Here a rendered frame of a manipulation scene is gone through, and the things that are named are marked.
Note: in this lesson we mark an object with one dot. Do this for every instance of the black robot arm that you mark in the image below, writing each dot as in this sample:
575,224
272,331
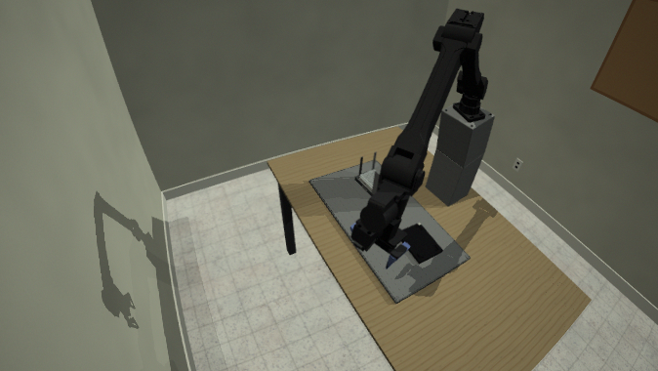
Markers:
402,171

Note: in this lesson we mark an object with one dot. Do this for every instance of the white well plate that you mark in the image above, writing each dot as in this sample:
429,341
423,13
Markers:
368,177

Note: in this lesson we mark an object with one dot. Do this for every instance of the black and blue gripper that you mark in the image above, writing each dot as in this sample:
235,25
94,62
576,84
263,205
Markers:
389,246

